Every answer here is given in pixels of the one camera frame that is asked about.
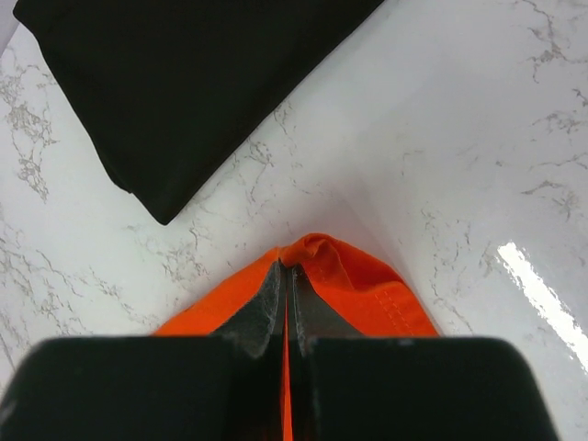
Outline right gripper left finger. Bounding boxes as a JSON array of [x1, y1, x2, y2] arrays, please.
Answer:
[[212, 262, 283, 358]]

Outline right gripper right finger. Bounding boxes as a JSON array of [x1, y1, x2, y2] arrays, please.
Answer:
[[288, 266, 354, 356]]

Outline orange t shirt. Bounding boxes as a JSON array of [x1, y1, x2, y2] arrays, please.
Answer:
[[151, 232, 445, 441]]

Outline folded black t shirt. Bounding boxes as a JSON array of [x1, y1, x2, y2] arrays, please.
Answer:
[[14, 0, 378, 225]]

